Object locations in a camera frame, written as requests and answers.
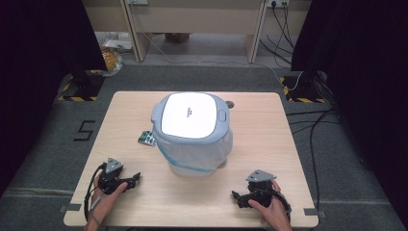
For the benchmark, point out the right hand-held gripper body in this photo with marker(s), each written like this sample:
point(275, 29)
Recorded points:
point(260, 175)

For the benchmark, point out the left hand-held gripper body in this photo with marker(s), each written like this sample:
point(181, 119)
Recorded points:
point(113, 166)

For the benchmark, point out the green pill blister pack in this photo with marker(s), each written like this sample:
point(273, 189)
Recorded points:
point(146, 138)

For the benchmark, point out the white pedal trash can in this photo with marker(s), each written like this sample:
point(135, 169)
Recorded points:
point(192, 115)

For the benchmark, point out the person's right hand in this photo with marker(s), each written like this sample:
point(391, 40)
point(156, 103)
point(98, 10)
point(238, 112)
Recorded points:
point(275, 213)

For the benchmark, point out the person's left hand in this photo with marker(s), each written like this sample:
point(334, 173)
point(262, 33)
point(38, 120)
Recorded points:
point(104, 203)

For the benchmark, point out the grey tape strip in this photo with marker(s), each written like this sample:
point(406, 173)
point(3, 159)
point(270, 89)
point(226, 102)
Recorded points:
point(313, 212)
point(71, 207)

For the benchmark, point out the translucent trash bag liner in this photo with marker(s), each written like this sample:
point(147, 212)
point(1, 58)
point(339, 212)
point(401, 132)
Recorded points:
point(195, 154)

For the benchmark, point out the black stand base hazard stripes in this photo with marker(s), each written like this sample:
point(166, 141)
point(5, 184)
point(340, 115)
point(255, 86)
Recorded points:
point(303, 88)
point(84, 85)

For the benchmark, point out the plastic bag with yellow contents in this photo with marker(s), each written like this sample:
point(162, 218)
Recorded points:
point(112, 61)

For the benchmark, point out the white paper sheets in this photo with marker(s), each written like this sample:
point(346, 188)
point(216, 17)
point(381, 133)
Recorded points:
point(117, 44)

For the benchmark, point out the black curtain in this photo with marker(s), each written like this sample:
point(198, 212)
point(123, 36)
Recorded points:
point(369, 80)
point(35, 64)

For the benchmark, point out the beige wooden desk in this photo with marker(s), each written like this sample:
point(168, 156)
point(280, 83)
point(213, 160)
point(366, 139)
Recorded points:
point(195, 19)

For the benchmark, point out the white wall power socket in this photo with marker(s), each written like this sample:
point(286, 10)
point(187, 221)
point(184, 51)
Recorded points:
point(277, 3)

